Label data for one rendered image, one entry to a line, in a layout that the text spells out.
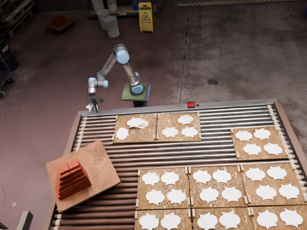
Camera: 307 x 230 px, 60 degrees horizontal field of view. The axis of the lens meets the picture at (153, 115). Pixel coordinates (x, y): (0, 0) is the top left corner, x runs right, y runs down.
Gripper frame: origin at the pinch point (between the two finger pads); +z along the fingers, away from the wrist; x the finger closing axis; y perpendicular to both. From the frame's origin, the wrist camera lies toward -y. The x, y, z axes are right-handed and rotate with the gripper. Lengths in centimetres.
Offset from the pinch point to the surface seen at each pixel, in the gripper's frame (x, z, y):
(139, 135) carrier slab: -5, 25, -45
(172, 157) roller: 2, 46, -78
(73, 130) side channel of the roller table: 4.6, 17.3, 20.3
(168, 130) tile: -13, 21, -73
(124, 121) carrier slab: -13.3, 9.2, -26.2
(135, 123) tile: -8.1, 13.3, -41.1
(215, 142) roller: -16, 34, -115
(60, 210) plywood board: 59, 81, -7
